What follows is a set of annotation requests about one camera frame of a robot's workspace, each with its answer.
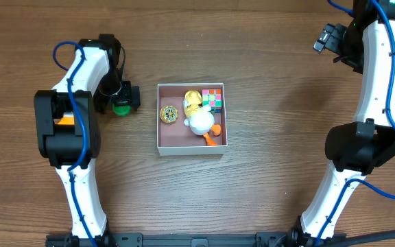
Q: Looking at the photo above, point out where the green round disc toy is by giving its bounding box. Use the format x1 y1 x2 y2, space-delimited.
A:
112 104 131 117

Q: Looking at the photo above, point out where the orange dinosaur toy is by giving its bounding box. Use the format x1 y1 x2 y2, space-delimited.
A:
54 116 75 126

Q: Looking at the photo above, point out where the yellow round disc toy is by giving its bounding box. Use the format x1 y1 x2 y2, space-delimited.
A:
159 106 178 124

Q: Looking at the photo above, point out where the white cardboard box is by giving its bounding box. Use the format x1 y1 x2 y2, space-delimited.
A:
157 83 228 156

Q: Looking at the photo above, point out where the white duck toy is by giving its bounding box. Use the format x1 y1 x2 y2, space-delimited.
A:
183 91 222 146

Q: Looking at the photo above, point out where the multicolour puzzle cube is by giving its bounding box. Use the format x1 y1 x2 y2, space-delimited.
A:
202 89 222 113

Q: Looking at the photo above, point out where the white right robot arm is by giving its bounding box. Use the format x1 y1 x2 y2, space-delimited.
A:
286 1 395 246

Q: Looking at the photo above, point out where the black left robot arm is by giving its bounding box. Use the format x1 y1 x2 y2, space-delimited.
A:
34 34 141 246

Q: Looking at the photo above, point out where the black thick cable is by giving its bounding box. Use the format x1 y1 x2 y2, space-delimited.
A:
334 226 395 247

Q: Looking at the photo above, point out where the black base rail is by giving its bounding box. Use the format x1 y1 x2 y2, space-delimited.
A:
45 228 348 247

